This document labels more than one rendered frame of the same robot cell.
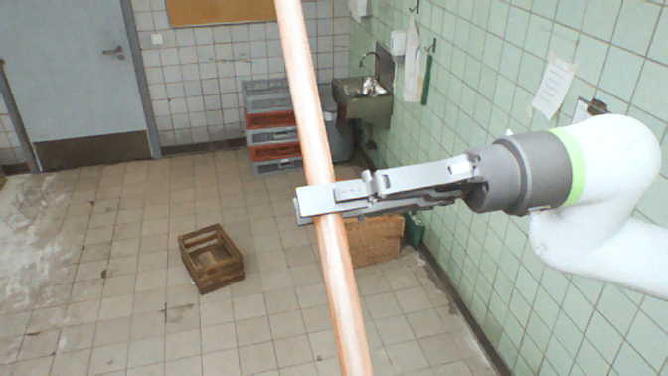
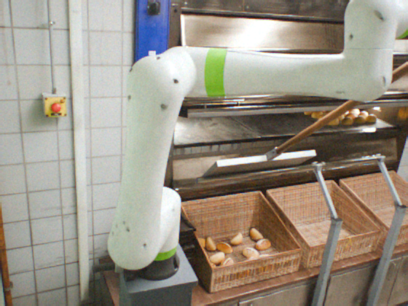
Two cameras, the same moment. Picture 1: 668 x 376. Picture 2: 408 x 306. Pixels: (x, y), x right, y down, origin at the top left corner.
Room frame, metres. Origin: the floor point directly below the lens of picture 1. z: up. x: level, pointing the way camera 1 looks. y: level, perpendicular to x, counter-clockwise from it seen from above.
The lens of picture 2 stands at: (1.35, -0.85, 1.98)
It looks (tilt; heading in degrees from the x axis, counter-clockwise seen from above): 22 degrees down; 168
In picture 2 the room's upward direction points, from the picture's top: 5 degrees clockwise
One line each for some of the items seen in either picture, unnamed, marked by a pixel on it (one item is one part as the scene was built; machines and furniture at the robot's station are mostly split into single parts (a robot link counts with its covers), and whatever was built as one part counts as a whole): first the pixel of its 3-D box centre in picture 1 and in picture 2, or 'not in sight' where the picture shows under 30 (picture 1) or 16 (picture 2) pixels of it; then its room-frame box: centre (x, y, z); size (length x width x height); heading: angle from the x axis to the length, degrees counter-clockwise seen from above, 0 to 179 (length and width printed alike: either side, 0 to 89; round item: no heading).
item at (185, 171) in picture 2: not in sight; (300, 159); (-0.91, 0.28, 1.02); 1.79 x 0.11 x 0.19; 105
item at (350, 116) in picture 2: not in sight; (328, 109); (-1.48, 0.73, 1.21); 0.61 x 0.48 x 0.06; 15
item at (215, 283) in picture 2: not in sight; (237, 236); (-0.50, -0.21, 0.72); 0.56 x 0.49 x 0.28; 104
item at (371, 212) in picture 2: not in sight; (389, 205); (-0.81, 0.96, 0.72); 0.56 x 0.49 x 0.28; 106
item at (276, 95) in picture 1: (278, 93); not in sight; (3.99, 0.47, 0.68); 0.60 x 0.40 x 0.16; 105
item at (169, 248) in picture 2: not in sight; (155, 222); (0.35, -0.76, 1.36); 0.16 x 0.13 x 0.19; 155
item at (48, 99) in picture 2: not in sight; (55, 104); (-0.48, -1.16, 1.46); 0.10 x 0.07 x 0.10; 105
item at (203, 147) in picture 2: not in sight; (301, 138); (-0.93, 0.28, 1.16); 1.80 x 0.06 x 0.04; 105
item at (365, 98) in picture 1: (360, 107); not in sight; (3.62, -0.20, 0.71); 0.47 x 0.36 x 0.91; 15
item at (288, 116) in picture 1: (278, 109); not in sight; (3.99, 0.48, 0.53); 0.60 x 0.40 x 0.16; 101
